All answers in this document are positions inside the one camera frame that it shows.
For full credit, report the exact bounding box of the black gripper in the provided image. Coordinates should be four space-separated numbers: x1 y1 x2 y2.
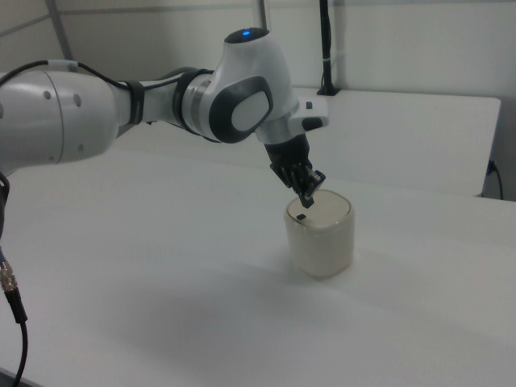
264 135 327 210

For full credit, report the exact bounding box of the cream trash bin with lid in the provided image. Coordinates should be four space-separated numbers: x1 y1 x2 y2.
284 188 356 279

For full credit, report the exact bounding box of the black pole with white tie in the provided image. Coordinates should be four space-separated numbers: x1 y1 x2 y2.
316 0 342 97

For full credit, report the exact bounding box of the black cable with blue plug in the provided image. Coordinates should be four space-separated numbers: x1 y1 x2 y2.
486 159 505 199

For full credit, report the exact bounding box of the grey aluminium partition post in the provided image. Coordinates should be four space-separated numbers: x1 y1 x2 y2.
256 0 280 31
44 0 77 62

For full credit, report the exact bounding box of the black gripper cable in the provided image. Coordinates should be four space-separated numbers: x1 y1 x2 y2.
0 60 214 92

